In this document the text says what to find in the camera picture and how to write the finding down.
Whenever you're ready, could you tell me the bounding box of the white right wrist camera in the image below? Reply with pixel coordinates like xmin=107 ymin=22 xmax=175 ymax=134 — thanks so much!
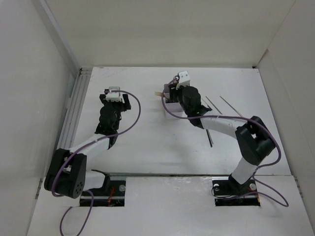
xmin=175 ymin=71 xmax=190 ymax=90

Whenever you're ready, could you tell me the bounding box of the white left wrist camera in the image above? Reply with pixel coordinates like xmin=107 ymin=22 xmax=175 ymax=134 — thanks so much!
xmin=104 ymin=87 xmax=123 ymax=102

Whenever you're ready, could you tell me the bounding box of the dark grey chopstick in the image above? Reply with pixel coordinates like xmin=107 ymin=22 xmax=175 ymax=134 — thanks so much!
xmin=206 ymin=130 xmax=214 ymax=148

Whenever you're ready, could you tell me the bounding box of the purple cable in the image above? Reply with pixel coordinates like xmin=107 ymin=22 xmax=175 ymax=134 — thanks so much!
xmin=50 ymin=90 xmax=142 ymax=236
xmin=160 ymin=78 xmax=289 ymax=207

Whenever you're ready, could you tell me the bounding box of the white three-compartment utensil holder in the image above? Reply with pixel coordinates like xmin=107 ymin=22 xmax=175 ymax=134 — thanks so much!
xmin=163 ymin=84 xmax=184 ymax=117

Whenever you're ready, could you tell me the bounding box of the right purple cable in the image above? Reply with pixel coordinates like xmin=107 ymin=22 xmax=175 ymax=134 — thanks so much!
xmin=160 ymin=78 xmax=289 ymax=207

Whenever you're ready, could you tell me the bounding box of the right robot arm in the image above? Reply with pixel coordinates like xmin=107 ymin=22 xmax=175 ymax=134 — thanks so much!
xmin=164 ymin=84 xmax=276 ymax=194

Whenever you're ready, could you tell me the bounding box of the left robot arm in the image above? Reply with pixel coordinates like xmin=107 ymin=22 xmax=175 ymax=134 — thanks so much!
xmin=44 ymin=87 xmax=131 ymax=199

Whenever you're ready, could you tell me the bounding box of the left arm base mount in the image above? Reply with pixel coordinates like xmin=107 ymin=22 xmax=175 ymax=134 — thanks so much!
xmin=75 ymin=170 xmax=126 ymax=207

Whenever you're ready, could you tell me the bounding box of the silver chopstick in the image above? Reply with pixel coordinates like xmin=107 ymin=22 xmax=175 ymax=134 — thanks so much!
xmin=220 ymin=95 xmax=244 ymax=117
xmin=205 ymin=96 xmax=222 ymax=115

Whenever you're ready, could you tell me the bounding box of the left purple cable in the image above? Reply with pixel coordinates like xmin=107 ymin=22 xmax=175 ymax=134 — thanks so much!
xmin=50 ymin=90 xmax=142 ymax=236

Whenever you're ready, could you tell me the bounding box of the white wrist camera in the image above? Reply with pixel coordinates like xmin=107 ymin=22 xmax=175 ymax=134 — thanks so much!
xmin=104 ymin=87 xmax=123 ymax=102
xmin=175 ymin=71 xmax=190 ymax=90

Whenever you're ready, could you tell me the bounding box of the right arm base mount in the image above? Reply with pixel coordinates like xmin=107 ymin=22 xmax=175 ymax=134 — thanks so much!
xmin=211 ymin=179 xmax=260 ymax=207

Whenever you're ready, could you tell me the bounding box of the gold fork green handle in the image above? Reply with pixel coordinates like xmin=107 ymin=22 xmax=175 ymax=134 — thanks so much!
xmin=154 ymin=91 xmax=164 ymax=97

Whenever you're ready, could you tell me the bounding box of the aluminium frame rail left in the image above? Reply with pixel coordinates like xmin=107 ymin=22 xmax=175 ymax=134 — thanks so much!
xmin=54 ymin=67 xmax=92 ymax=150

